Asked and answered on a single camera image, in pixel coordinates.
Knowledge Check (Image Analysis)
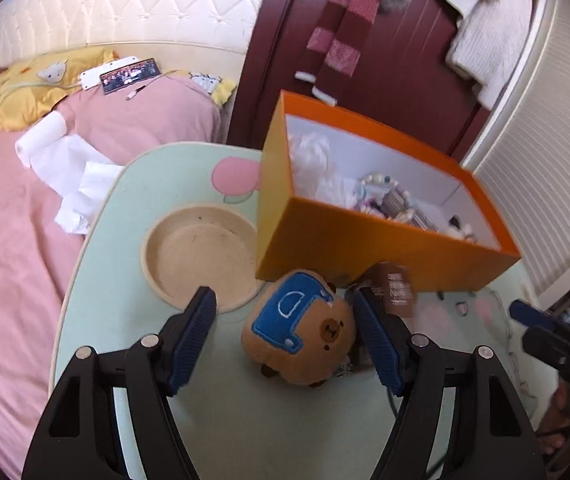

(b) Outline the white bead bracelet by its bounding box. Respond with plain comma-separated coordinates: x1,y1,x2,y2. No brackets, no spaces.
355,172,416,221

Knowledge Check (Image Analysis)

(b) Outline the white power strip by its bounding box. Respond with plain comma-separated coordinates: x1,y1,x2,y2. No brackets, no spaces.
79,57,138,92

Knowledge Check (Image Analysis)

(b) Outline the white power cable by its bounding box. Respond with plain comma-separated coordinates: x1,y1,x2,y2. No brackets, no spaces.
0,80,83,161

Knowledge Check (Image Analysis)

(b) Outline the orange cardboard box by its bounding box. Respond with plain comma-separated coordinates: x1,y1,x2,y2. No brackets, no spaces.
255,90,522,295

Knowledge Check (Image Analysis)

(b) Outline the brown printed tag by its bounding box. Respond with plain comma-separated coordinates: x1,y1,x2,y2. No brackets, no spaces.
365,260,418,318

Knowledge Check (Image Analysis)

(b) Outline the white knitted towel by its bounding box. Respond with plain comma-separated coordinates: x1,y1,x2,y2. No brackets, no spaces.
427,0,536,111

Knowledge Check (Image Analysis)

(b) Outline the smartphone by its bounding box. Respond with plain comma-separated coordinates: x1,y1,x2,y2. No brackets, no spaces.
99,56,162,95

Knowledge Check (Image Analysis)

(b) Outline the cream tufted headboard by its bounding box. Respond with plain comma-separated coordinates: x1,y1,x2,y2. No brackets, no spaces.
0,0,278,71

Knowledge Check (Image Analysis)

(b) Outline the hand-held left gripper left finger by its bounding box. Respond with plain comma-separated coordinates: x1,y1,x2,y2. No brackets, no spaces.
21,286,218,480

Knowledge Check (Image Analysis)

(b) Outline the grey striped pouch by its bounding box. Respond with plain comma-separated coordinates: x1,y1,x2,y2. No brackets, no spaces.
382,190,438,231

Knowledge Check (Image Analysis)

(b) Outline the white slatted panel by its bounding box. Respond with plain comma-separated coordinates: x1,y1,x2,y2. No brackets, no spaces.
460,0,570,301

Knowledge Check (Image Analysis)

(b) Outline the beige round dish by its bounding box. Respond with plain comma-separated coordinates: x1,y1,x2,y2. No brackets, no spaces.
141,203,266,315

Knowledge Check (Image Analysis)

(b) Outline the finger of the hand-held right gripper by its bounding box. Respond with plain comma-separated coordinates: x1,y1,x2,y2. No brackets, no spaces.
521,325,570,386
509,299,566,333

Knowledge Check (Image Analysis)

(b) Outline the yellow ruffled cartoon pillow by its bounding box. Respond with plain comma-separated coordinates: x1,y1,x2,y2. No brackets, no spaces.
187,71,238,108

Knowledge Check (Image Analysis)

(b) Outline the pink blanket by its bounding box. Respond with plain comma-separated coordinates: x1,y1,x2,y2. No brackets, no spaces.
0,77,228,480

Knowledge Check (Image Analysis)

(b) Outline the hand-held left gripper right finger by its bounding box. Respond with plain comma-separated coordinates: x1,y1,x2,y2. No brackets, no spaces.
352,287,548,480

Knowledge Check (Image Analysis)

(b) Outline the white tissue roll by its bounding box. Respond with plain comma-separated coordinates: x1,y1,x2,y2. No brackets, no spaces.
14,110,126,236

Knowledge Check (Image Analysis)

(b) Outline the brown bear plush toy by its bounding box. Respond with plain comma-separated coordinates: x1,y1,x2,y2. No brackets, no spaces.
241,269,358,388

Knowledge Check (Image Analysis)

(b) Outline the white plastic bag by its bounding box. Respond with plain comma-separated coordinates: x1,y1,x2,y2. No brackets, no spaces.
287,132,361,208

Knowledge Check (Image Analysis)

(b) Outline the maroon pink striped scarf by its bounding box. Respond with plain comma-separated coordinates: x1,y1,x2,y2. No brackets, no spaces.
294,0,391,107

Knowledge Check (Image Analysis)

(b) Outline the dark red door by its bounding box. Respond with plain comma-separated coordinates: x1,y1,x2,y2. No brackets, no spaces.
227,0,540,171

